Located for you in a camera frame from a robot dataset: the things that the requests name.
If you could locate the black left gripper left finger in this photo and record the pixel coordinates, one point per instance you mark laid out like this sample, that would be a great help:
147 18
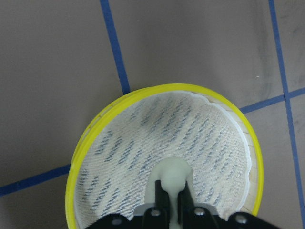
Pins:
161 196

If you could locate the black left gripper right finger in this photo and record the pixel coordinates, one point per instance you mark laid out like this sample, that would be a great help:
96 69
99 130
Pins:
185 199

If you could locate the white steamer cloth lower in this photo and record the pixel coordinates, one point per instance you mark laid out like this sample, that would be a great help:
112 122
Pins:
166 128

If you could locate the yellow bamboo steamer lower layer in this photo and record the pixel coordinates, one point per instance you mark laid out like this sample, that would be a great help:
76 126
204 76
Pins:
78 152

